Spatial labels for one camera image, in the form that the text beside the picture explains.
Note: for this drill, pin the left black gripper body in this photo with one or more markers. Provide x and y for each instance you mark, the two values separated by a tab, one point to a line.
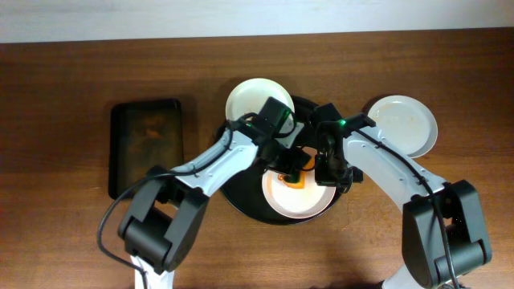
291	165

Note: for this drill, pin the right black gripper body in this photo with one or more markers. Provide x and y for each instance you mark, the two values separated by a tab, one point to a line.
328	172

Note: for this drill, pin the orange green scrub sponge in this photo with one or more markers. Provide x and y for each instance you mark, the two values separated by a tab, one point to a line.
299	180

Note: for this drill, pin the white plate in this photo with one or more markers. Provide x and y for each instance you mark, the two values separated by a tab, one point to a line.
251	95
300	200
407	123

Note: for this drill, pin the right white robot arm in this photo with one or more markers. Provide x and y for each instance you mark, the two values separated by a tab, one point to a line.
444	234

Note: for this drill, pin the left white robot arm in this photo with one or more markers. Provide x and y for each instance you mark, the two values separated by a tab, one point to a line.
167	209

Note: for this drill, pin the round black tray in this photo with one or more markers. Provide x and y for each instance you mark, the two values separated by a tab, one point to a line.
244	191

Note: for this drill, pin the rectangular black tray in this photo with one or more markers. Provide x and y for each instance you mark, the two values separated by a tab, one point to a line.
143	134

